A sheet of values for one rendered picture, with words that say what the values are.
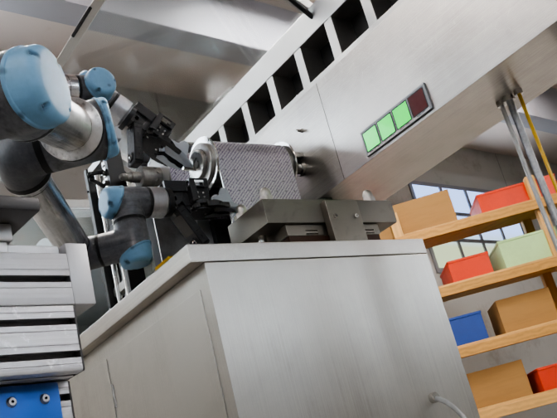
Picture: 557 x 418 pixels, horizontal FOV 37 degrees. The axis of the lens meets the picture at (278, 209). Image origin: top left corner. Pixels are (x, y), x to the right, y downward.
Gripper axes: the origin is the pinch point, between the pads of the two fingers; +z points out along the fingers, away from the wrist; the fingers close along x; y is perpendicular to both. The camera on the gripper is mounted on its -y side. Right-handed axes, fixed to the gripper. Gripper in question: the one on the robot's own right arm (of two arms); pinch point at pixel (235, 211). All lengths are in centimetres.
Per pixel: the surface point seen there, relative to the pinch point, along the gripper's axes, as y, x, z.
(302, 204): -7.4, -20.0, 4.7
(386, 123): 10.3, -30.5, 29.4
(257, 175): 10.1, -0.2, 9.2
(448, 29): 20, -57, 30
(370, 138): 9.6, -23.5, 29.4
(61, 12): 219, 210, 63
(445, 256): 125, 384, 506
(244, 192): 5.0, -0.3, 3.9
